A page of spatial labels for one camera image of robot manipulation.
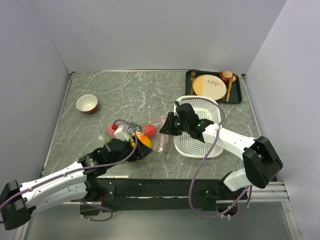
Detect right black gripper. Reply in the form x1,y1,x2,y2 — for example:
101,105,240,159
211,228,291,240
159,112,190,136

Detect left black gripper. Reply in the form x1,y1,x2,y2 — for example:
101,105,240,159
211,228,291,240
107,134,153,169

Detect pink peach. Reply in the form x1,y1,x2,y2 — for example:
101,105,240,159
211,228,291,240
105,124,118,138

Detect orange yellow mango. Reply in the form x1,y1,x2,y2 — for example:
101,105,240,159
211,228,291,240
136,131,153,148

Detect clear zip top bag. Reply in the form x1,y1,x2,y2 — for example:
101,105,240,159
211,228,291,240
103,113,169,153

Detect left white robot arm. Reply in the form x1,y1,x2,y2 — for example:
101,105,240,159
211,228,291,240
0,139,153,231

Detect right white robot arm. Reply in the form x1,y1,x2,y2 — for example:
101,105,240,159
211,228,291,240
159,103,283,199

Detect white perforated basket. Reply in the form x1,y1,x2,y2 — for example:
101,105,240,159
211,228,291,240
174,95,223,159

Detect cream orange plate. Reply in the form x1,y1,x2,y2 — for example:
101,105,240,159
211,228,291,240
193,74,227,101

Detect gold fork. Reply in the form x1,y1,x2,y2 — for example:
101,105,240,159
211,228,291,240
190,70,196,95

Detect white brown bowl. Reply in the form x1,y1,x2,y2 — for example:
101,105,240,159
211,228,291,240
75,94,98,115

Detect orange cup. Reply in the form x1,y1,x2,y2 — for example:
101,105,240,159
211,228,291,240
219,70,233,82

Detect gold spoon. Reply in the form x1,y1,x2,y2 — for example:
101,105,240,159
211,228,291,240
226,74,237,102

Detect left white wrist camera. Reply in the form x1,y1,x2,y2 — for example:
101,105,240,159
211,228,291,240
113,124,129,142

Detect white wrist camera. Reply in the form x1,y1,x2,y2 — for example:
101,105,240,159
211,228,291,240
174,100,180,107
113,124,129,142

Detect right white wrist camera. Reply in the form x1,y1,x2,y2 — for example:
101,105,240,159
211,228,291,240
174,100,180,107

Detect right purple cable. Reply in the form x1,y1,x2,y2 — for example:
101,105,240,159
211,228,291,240
178,97,253,220

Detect purple cable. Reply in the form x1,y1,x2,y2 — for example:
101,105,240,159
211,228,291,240
0,119,139,223
178,97,253,220

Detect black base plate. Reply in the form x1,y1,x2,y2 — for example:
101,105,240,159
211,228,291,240
69,174,278,217

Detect aluminium rail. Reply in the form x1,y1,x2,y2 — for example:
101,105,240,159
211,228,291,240
24,181,291,206

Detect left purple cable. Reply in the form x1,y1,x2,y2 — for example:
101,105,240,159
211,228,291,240
0,119,139,223

